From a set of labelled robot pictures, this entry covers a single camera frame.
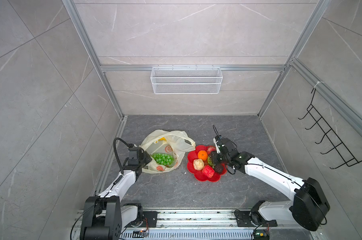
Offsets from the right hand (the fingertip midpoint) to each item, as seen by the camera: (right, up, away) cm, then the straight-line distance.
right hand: (212, 153), depth 85 cm
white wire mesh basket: (-15, +48, +15) cm, 52 cm away
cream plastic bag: (-22, +5, +10) cm, 24 cm away
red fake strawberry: (-2, -10, -1) cm, 10 cm away
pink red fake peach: (-1, +3, -2) cm, 4 cm away
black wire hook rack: (+51, +8, -21) cm, 56 cm away
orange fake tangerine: (-5, -2, +6) cm, 8 cm away
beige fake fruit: (-8, -6, 0) cm, 10 cm away
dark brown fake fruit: (+4, -9, 0) cm, 10 cm away
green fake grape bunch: (-29, -4, +5) cm, 30 cm away
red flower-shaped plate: (-8, -13, +1) cm, 15 cm away
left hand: (-39, 0, +4) cm, 40 cm away
